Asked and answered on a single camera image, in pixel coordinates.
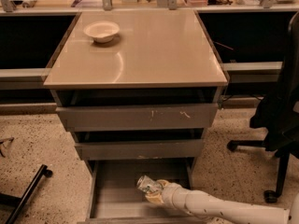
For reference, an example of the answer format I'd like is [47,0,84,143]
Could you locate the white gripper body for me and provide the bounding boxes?
[162,183,190,212]

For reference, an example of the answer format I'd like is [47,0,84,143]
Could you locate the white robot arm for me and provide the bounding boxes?
[140,180,299,224]

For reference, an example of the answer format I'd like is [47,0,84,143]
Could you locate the middle grey drawer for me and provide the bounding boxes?
[75,139,204,161]

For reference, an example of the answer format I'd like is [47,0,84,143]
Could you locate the open bottom grey drawer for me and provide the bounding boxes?
[78,159,206,224]

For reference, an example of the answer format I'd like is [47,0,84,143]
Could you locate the top grey drawer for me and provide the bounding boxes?
[56,104,218,132]

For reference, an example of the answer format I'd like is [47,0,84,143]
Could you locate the grey drawer cabinet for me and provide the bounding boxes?
[42,8,229,224]

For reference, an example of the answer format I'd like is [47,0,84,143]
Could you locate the black office chair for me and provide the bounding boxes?
[227,12,299,203]

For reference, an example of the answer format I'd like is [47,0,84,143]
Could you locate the black chair base leg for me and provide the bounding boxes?
[0,164,53,224]

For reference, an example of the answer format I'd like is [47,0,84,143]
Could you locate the white bowl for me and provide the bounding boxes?
[83,21,120,43]

